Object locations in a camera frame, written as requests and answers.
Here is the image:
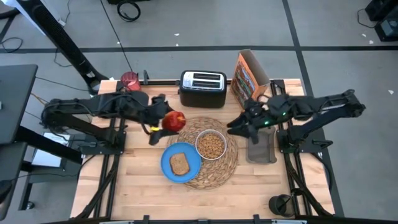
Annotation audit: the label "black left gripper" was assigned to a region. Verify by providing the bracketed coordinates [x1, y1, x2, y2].
[138, 93, 180, 146]

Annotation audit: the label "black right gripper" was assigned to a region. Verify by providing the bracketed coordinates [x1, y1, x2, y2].
[226, 98, 280, 144]

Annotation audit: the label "red apple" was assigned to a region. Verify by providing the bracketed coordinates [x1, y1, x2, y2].
[161, 111, 187, 133]

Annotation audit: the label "blue plate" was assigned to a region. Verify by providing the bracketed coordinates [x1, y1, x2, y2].
[160, 142, 202, 184]

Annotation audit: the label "white ceramic bowl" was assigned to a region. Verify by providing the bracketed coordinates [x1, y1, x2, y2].
[195, 129, 228, 161]

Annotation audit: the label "orange cereal box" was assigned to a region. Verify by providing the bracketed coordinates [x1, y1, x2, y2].
[229, 49, 271, 111]

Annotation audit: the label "brown toast slice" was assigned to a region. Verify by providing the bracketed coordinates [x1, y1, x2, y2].
[169, 152, 191, 177]

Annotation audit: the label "red plastic tumbler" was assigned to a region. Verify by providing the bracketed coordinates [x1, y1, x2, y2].
[120, 72, 142, 92]

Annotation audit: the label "dark slim spoon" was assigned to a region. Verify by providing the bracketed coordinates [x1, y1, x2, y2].
[277, 193, 295, 212]

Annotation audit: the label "grey translucent plastic container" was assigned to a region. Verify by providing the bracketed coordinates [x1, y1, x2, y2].
[245, 126, 277, 165]

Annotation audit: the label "black two-slot toaster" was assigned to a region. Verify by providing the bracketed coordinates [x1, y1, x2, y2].
[178, 70, 228, 109]

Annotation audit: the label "round woven straw placemat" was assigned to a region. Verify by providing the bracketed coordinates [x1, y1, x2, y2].
[165, 117, 239, 190]

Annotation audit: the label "black desk support beam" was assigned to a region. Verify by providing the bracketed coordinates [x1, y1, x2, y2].
[14, 126, 83, 165]

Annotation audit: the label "white paper sheet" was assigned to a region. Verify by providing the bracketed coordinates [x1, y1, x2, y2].
[30, 132, 71, 168]

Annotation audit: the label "black desk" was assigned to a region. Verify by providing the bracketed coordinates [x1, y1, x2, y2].
[0, 64, 39, 146]

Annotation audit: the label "black equipment boxes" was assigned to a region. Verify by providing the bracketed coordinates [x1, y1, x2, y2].
[364, 0, 398, 42]

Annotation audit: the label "ring cereal pieces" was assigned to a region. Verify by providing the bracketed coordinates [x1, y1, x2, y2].
[198, 133, 225, 159]

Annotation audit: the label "black aluminium table frame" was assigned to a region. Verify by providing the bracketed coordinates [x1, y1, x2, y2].
[74, 70, 335, 219]

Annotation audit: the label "long black floor cable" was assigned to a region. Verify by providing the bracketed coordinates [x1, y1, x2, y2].
[99, 0, 135, 73]

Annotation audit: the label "coiled black floor cable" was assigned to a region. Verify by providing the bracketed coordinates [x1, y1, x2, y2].
[116, 0, 142, 23]

